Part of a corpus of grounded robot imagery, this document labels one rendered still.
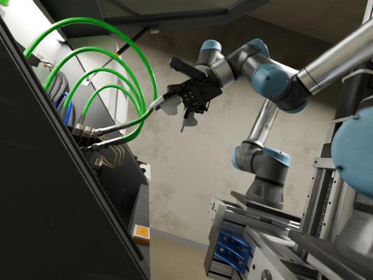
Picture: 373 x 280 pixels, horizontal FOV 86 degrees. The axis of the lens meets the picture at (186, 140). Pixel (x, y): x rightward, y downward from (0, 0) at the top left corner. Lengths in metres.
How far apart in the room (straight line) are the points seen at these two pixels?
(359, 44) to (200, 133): 2.42
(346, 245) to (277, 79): 0.35
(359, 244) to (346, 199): 0.25
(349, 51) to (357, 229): 0.38
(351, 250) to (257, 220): 0.44
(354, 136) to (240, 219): 0.58
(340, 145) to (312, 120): 3.15
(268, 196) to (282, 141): 2.39
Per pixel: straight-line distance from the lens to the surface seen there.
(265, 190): 0.87
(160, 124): 2.87
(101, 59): 1.07
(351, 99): 0.79
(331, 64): 0.62
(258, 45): 0.62
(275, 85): 0.53
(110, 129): 0.61
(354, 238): 0.48
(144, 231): 0.43
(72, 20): 0.74
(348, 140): 0.35
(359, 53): 0.63
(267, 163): 0.88
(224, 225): 0.83
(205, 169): 2.86
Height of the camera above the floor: 1.12
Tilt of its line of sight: 5 degrees up
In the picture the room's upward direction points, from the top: 18 degrees clockwise
